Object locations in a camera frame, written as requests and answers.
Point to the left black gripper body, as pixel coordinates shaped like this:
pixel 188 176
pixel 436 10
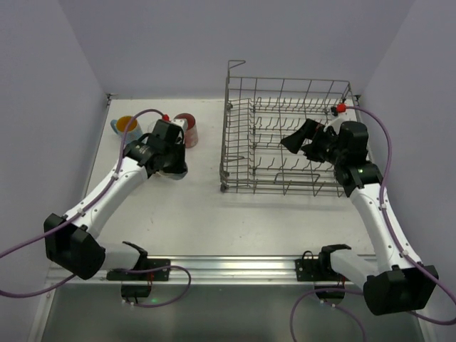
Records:
pixel 174 165

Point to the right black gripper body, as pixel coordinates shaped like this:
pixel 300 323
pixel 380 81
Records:
pixel 313 143

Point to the pink patterned mug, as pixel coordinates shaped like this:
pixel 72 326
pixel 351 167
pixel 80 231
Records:
pixel 191 134

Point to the light blue patterned mug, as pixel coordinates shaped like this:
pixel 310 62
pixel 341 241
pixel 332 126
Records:
pixel 120 127

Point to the dark blue mug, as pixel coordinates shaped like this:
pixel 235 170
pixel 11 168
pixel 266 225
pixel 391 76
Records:
pixel 173 175

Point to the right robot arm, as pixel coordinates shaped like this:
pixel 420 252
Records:
pixel 399 281

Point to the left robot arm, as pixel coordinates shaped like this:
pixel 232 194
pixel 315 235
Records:
pixel 71 239

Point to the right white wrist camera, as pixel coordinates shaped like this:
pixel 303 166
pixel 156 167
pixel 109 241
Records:
pixel 340 116

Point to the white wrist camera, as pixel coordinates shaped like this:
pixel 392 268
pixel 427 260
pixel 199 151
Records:
pixel 340 116
pixel 181 122

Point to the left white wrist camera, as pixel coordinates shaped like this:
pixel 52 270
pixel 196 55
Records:
pixel 181 122

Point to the grey wire dish rack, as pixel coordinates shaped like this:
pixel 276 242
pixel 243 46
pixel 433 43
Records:
pixel 258 113

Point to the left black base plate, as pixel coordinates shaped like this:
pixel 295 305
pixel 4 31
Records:
pixel 149 270

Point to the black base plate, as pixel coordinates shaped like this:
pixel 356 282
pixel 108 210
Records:
pixel 149 270
pixel 313 267

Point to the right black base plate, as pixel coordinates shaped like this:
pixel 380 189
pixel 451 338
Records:
pixel 313 267

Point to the aluminium mounting rail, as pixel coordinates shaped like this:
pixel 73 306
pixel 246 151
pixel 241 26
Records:
pixel 208 270

